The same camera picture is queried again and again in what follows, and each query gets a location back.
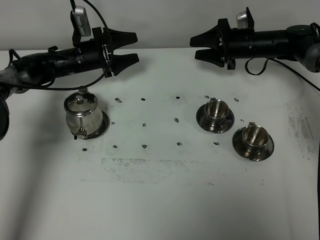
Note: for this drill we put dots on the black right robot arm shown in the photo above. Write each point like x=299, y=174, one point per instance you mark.
x=298, y=43

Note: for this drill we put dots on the far stainless steel teacup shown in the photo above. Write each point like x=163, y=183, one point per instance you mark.
x=215, y=111

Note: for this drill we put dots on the stainless steel teapot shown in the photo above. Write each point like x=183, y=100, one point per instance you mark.
x=83, y=116

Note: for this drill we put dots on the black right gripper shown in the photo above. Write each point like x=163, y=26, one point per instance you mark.
x=236, y=44

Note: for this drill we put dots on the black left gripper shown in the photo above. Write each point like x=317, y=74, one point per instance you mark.
x=95, y=53

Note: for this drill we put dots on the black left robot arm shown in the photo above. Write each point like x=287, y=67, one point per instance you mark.
x=39, y=71

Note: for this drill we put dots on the near stainless steel teacup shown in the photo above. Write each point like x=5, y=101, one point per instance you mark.
x=254, y=137

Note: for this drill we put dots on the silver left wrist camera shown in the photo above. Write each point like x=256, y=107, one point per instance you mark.
x=82, y=24

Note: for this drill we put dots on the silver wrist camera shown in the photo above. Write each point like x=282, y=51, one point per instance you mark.
x=82, y=24
x=245, y=20

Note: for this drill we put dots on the stainless steel teacup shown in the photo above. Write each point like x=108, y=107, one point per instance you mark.
x=215, y=111
x=254, y=137

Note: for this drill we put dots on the far stainless steel saucer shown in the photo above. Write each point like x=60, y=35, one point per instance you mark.
x=209, y=125

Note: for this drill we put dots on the steel teapot saucer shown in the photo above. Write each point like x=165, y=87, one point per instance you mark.
x=101, y=130

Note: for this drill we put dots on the stainless steel saucer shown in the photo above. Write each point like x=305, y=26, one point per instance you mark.
x=209, y=125
x=256, y=156

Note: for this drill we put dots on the near stainless steel saucer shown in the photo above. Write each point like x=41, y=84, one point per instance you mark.
x=256, y=156

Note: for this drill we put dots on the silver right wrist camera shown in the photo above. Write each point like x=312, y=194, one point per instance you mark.
x=245, y=20

